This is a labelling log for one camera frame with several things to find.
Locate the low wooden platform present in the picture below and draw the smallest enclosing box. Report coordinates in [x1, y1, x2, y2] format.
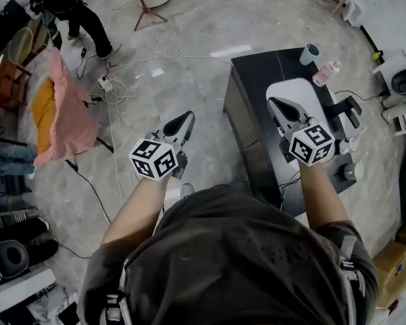
[28, 18, 60, 60]

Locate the pink cloth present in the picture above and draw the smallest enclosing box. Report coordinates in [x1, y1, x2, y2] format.
[32, 48, 102, 168]

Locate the person's left forearm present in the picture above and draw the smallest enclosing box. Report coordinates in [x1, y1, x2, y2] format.
[101, 173, 172, 246]

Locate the black vanity cabinet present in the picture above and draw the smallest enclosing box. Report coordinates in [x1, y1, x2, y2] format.
[223, 47, 366, 216]

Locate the blue-rimmed white cup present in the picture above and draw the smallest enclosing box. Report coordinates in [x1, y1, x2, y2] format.
[298, 43, 322, 66]

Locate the pink bottle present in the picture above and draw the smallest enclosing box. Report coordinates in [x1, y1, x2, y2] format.
[311, 60, 342, 86]

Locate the grey rounded appliance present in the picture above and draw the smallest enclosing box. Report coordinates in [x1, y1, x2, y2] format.
[0, 240, 30, 280]

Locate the white power strip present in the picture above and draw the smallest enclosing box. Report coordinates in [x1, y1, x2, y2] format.
[97, 74, 116, 91]

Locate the white sink basin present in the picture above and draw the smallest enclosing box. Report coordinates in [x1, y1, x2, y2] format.
[266, 77, 330, 138]

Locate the white desk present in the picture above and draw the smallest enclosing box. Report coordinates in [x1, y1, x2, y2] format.
[0, 267, 57, 318]

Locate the wooden cabinet with white top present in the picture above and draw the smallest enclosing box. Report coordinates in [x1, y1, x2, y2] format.
[0, 54, 32, 114]

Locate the cardboard box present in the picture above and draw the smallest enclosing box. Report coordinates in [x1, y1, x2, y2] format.
[371, 240, 406, 310]

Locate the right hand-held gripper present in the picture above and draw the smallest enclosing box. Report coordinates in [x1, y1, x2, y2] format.
[267, 97, 336, 167]

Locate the person's grey t-shirt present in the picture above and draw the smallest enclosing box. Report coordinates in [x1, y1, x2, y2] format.
[79, 185, 380, 325]

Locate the grey cup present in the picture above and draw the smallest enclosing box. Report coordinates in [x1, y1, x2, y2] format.
[344, 160, 366, 182]

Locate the black and green bag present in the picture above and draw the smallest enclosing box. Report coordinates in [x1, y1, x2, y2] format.
[42, 14, 64, 51]

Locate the black faucet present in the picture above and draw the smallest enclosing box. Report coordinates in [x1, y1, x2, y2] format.
[323, 95, 363, 128]

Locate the black round bucket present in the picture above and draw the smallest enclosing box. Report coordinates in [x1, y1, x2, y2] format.
[390, 68, 406, 96]

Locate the black cable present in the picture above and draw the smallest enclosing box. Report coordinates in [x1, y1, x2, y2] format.
[66, 160, 112, 223]

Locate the grey shoulder strap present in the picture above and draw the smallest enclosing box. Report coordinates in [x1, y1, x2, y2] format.
[103, 262, 129, 325]
[338, 234, 366, 297]

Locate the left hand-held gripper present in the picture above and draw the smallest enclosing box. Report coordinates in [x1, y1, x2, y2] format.
[128, 110, 196, 182]

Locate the white pipe stand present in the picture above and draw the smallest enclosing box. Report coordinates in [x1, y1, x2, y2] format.
[380, 93, 406, 137]

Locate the yellow wire chair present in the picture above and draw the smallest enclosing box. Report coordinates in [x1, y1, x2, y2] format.
[9, 27, 35, 66]

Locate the orange cushion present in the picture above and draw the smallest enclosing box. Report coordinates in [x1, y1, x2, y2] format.
[30, 77, 59, 155]

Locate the person's grey shoe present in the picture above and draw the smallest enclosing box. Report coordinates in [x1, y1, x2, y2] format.
[180, 182, 196, 199]

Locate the white storage box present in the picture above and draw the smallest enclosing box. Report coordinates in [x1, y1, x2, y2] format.
[342, 0, 383, 26]

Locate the person's right forearm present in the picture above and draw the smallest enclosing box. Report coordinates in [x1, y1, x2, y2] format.
[299, 160, 351, 232]

